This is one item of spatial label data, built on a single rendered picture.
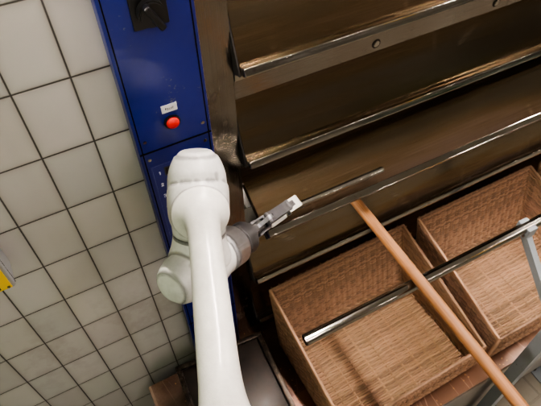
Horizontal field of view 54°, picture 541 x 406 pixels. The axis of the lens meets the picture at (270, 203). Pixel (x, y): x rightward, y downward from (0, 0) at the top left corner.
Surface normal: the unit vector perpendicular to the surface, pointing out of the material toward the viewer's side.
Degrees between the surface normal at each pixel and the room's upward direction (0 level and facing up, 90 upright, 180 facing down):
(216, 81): 90
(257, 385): 0
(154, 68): 90
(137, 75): 90
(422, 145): 30
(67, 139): 90
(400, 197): 70
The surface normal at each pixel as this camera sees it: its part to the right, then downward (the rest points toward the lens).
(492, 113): 0.22, -0.21
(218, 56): 0.47, 0.68
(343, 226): 0.44, 0.42
